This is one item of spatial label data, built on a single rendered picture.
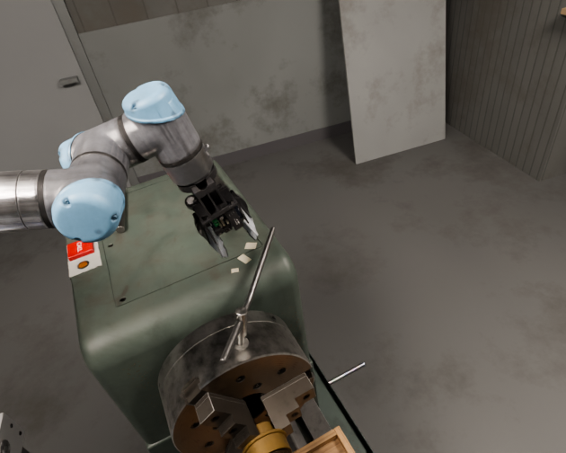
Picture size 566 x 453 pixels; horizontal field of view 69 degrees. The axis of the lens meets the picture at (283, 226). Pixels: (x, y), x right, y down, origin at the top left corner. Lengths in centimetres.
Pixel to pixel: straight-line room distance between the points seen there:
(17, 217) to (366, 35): 312
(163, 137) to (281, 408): 56
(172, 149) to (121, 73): 286
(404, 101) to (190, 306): 306
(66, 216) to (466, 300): 227
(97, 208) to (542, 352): 222
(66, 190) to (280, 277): 53
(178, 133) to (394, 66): 307
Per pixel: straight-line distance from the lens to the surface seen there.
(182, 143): 64
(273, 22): 356
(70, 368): 268
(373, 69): 351
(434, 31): 376
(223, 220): 73
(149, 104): 61
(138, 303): 94
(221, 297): 90
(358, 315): 240
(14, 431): 115
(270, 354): 82
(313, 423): 113
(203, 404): 82
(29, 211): 57
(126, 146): 64
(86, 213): 53
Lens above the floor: 189
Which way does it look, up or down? 39 degrees down
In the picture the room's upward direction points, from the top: 9 degrees counter-clockwise
